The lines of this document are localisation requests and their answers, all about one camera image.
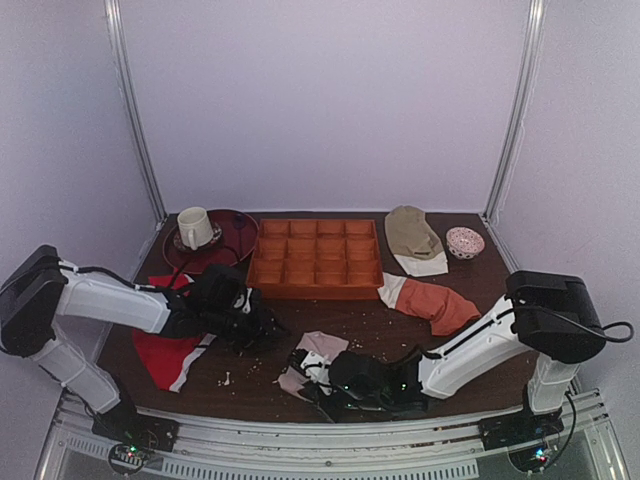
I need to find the mauve underwear white waistband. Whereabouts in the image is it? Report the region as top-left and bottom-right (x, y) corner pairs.
(277, 331), (349, 401)

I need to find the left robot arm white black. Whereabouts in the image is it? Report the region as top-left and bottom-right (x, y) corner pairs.
(1, 245), (288, 415)

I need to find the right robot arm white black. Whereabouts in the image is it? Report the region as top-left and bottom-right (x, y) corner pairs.
(277, 270), (606, 422)

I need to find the red underwear white trim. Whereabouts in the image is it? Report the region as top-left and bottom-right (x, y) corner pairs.
(130, 267), (216, 393)

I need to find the orange underwear white waistband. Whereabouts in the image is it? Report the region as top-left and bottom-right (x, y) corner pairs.
(378, 273), (482, 337)

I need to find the khaki underwear cream waistband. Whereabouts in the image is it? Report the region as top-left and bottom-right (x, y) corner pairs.
(384, 206), (449, 277)

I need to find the orange wooden compartment tray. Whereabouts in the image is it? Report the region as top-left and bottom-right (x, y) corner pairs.
(247, 218), (383, 301)

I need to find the dark red bowl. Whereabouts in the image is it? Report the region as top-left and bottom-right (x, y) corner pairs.
(162, 209), (259, 275)

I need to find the dark saucer plate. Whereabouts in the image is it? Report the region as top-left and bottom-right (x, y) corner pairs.
(169, 221), (222, 253)

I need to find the cream ceramic mug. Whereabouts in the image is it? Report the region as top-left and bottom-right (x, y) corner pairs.
(177, 207), (214, 251)

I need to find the pink patterned small bowl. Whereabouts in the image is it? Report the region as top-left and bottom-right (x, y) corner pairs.
(445, 226), (486, 260)

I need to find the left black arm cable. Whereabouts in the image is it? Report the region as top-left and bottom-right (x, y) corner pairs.
(54, 244), (241, 296)

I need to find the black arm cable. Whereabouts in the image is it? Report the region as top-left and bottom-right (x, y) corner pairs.
(514, 299), (634, 346)
(54, 244), (241, 296)

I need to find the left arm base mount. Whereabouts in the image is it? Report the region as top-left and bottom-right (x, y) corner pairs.
(85, 406), (179, 478)

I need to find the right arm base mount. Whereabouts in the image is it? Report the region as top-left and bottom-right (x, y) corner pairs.
(478, 408), (565, 474)

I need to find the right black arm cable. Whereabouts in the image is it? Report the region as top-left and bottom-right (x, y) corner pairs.
(514, 299), (634, 346)

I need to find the left aluminium frame post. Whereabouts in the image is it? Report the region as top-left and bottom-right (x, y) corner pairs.
(103, 0), (168, 224)

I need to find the aluminium frame post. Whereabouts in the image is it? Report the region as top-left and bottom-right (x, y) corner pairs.
(103, 0), (168, 224)
(483, 0), (547, 223)

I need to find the right aluminium frame post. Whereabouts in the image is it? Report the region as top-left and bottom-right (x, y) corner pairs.
(483, 0), (547, 223)

